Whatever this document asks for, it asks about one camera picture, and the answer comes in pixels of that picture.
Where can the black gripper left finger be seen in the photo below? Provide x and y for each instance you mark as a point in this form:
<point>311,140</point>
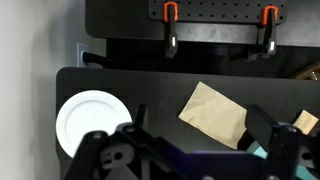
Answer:
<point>110,156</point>

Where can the tan paper napkin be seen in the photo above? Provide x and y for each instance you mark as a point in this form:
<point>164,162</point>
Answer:
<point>213,113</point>

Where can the white wall outlet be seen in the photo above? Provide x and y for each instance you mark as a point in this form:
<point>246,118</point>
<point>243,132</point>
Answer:
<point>80,50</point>

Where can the black desk board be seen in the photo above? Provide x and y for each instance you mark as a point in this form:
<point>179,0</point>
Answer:
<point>126,20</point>

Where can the white round plate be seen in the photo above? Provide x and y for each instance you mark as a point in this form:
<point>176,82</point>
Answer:
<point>90,116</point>

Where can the wooden chair frame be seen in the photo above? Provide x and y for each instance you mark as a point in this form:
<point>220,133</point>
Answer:
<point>308,71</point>

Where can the orange black bar clamp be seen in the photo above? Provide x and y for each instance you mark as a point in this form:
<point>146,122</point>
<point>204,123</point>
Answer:
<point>269,33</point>
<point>171,33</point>

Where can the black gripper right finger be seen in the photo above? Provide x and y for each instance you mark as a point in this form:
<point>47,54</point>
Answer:
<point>283,150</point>

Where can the black perforated pegboard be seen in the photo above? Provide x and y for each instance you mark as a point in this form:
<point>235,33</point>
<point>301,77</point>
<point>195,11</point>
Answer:
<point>216,11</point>

